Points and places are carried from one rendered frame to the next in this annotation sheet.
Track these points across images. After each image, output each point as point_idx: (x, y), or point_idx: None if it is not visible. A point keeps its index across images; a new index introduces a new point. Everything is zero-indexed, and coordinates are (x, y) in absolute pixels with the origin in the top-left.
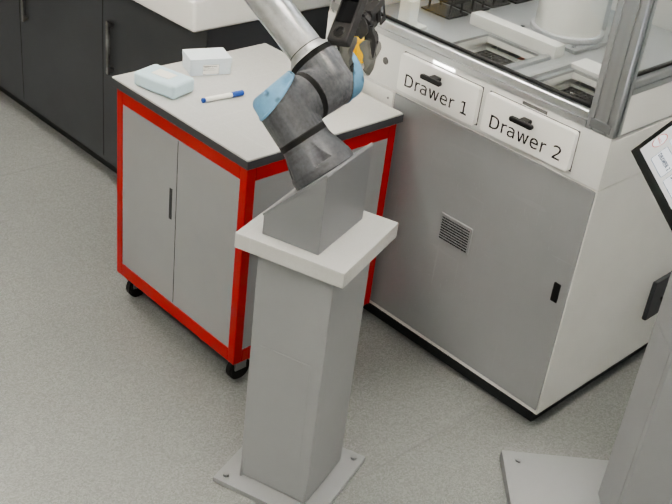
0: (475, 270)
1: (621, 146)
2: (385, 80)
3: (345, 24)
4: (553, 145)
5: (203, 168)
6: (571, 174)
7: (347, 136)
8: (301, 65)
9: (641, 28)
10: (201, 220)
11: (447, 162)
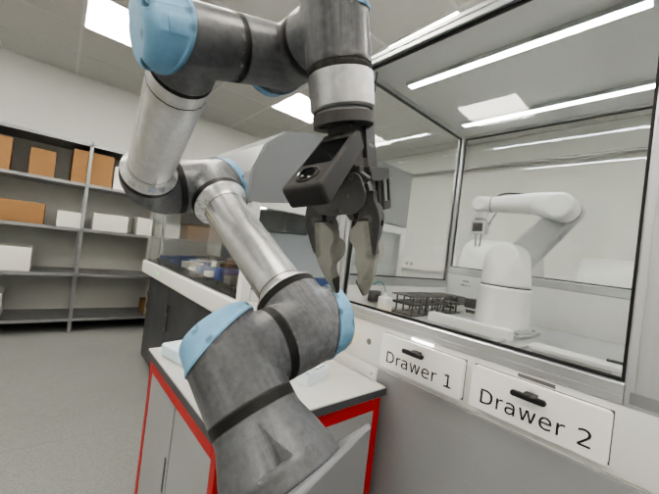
0: None
1: None
2: (369, 358)
3: (321, 164)
4: (577, 427)
5: (186, 440)
6: (611, 469)
7: (336, 408)
8: (268, 299)
9: None
10: None
11: (432, 438)
